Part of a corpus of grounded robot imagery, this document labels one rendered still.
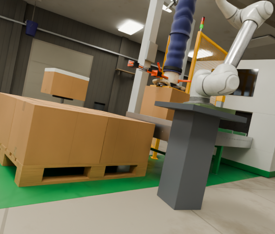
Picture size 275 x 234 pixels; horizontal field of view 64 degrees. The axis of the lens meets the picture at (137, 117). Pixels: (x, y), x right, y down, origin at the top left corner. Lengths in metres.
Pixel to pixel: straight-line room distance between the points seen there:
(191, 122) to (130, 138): 0.67
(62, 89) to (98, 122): 1.95
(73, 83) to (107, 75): 7.12
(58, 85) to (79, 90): 0.36
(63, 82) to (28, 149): 2.20
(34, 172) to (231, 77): 1.43
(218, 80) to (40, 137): 1.23
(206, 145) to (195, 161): 0.15
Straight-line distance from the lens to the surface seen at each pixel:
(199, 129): 1.65
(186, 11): 2.81
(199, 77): 1.73
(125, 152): 2.05
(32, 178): 1.69
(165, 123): 2.26
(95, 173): 1.92
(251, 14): 1.90
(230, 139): 3.47
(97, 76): 10.67
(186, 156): 1.63
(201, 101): 1.71
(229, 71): 1.59
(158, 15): 3.98
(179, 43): 2.69
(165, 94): 2.40
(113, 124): 1.89
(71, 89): 3.74
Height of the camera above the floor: 0.63
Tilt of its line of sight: 1 degrees down
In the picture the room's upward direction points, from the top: 12 degrees clockwise
